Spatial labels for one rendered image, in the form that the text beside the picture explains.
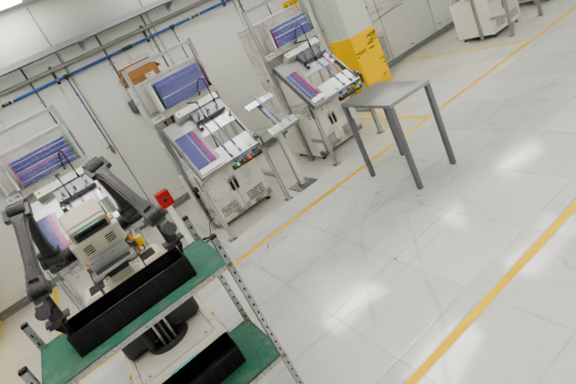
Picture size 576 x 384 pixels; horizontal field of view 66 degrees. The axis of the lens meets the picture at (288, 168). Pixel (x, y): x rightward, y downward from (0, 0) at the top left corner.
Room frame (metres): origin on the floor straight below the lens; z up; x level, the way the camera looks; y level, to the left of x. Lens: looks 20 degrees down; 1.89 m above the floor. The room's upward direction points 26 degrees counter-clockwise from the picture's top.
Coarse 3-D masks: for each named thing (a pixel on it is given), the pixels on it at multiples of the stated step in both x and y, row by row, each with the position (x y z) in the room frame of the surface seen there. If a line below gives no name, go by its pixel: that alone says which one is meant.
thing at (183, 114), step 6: (210, 96) 4.67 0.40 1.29; (216, 96) 4.67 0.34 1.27; (198, 102) 4.62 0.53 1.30; (204, 102) 4.62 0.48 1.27; (186, 108) 4.57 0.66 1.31; (192, 108) 4.57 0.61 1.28; (198, 108) 4.58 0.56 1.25; (174, 114) 4.52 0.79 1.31; (180, 114) 4.52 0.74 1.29; (186, 114) 4.52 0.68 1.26; (180, 120) 4.52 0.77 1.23
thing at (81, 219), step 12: (84, 204) 2.31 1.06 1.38; (96, 204) 2.31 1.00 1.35; (60, 216) 2.28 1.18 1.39; (72, 216) 2.26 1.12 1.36; (84, 216) 2.26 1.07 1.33; (96, 216) 2.25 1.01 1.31; (72, 228) 2.22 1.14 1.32; (84, 228) 2.23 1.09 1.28; (96, 228) 2.28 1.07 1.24; (72, 240) 2.22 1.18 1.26
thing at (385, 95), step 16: (368, 96) 3.79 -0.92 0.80; (384, 96) 3.57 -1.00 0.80; (400, 96) 3.37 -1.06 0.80; (432, 96) 3.44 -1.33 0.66; (384, 112) 4.09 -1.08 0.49; (352, 128) 3.92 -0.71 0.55; (400, 128) 3.31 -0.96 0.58; (400, 144) 3.33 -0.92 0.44; (448, 144) 3.44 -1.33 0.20; (368, 160) 3.93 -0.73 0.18; (416, 176) 3.30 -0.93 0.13
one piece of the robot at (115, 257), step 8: (112, 248) 2.28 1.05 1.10; (120, 248) 2.30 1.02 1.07; (128, 248) 2.31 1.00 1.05; (104, 256) 2.26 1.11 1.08; (112, 256) 2.27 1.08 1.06; (120, 256) 2.27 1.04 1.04; (128, 256) 2.22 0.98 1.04; (136, 256) 2.25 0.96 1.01; (88, 264) 2.23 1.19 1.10; (96, 264) 2.24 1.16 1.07; (104, 264) 2.25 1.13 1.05; (112, 264) 2.22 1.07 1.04; (120, 264) 2.20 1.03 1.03; (128, 264) 2.30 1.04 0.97; (144, 264) 2.26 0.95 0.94; (96, 272) 2.22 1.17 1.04; (104, 272) 2.17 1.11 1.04; (112, 272) 2.27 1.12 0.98; (96, 280) 2.14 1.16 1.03
